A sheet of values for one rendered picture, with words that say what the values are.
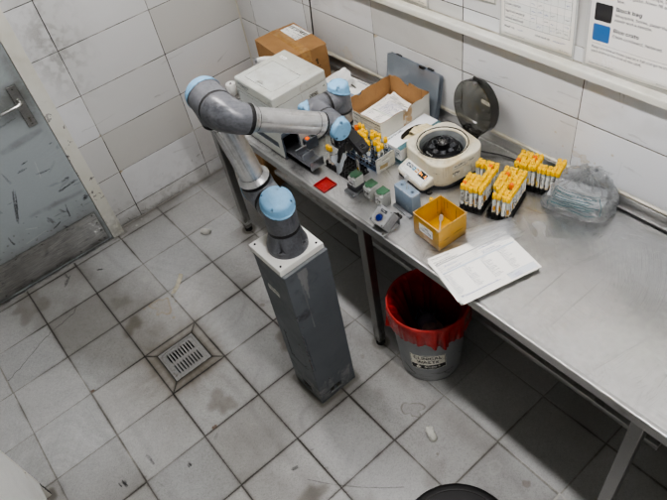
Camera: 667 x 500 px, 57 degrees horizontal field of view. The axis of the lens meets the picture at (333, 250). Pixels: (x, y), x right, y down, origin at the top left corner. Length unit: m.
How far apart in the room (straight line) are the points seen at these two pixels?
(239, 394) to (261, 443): 0.28
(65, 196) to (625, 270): 2.86
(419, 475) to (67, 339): 1.97
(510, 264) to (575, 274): 0.20
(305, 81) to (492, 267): 1.07
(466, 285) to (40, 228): 2.52
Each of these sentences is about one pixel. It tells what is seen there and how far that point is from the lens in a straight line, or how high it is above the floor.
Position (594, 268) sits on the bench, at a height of 0.88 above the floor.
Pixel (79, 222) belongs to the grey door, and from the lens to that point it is 3.84.
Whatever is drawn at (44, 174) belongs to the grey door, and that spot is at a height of 0.61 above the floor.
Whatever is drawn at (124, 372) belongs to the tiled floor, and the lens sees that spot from 3.27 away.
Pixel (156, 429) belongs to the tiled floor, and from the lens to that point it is 3.02.
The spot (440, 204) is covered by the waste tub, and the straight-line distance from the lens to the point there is 2.23.
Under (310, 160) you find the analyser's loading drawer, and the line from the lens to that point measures 2.54.
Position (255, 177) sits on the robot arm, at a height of 1.17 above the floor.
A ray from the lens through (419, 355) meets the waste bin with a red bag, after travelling 2.66.
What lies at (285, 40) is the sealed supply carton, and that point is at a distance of 3.12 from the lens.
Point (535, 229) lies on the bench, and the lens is 2.24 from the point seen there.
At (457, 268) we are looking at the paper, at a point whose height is 0.89.
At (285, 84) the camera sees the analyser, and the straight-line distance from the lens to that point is 2.54.
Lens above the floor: 2.45
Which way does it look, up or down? 46 degrees down
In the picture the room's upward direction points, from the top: 12 degrees counter-clockwise
